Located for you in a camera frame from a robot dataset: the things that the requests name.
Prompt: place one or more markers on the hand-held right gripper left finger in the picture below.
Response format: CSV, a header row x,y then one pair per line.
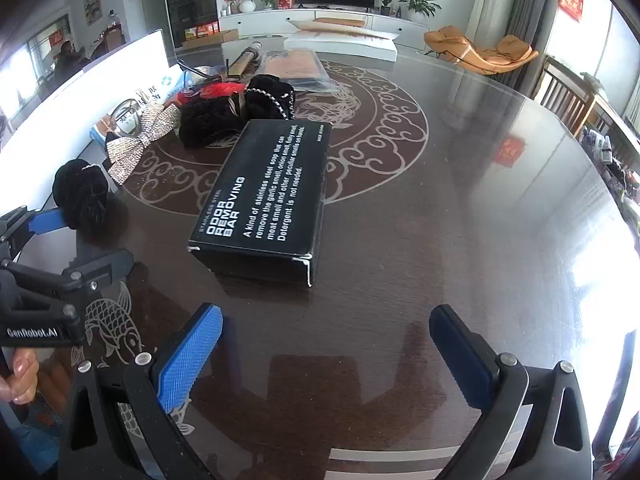
x,y
192,355

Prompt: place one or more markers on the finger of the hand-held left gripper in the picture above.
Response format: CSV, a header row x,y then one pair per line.
x,y
107,265
45,221

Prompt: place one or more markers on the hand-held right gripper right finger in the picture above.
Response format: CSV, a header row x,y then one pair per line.
x,y
462,355

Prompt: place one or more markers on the black velvet scrunchie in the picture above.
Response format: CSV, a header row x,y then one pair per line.
x,y
80,190

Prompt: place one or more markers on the person's left hand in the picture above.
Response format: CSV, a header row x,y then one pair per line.
x,y
20,375

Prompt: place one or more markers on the white panel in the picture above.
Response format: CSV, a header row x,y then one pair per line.
x,y
75,95

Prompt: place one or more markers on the rhinestone hair bow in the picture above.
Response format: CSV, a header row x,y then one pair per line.
x,y
145,135

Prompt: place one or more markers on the round metal dish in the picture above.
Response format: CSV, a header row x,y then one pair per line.
x,y
125,115

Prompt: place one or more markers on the black printed box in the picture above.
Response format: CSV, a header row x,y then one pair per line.
x,y
260,200

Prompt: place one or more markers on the white printed carton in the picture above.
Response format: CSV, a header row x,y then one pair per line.
x,y
165,82

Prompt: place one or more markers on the red patterned pouch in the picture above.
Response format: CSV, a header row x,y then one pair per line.
x,y
220,91

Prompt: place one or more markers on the clear bag with blue items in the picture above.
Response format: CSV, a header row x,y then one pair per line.
x,y
197,74

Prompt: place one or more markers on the gold bottle with silver cap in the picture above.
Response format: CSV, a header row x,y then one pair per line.
x,y
245,60

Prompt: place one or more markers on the cardboard box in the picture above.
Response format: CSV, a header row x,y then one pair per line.
x,y
210,36

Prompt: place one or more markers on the cluttered side table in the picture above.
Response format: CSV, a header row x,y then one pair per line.
x,y
615,150

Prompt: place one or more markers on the dark display cabinet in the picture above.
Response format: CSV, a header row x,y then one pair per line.
x,y
187,0

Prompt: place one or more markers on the clear bag with pink item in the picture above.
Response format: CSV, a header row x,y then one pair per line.
x,y
295,67

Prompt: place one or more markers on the wooden dining chair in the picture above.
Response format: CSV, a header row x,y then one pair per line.
x,y
555,90

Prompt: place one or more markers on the white round vase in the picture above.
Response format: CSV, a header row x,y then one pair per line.
x,y
247,6

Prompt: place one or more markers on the white television cabinet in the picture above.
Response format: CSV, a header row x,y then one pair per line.
x,y
270,20

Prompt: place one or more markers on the orange lounge chair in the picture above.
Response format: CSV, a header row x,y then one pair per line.
x,y
450,40

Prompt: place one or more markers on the white flat box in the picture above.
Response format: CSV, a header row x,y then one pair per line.
x,y
345,45

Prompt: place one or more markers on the wooden stool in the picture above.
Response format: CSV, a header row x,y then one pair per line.
x,y
340,21

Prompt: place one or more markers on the grey and white curtain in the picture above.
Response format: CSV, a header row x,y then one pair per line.
x,y
500,5

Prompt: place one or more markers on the large leafy potted plant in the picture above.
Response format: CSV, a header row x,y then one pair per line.
x,y
420,5

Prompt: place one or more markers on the small potted plant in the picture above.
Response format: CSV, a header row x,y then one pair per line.
x,y
385,4

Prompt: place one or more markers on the framed wall painting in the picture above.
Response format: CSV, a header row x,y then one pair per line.
x,y
92,6

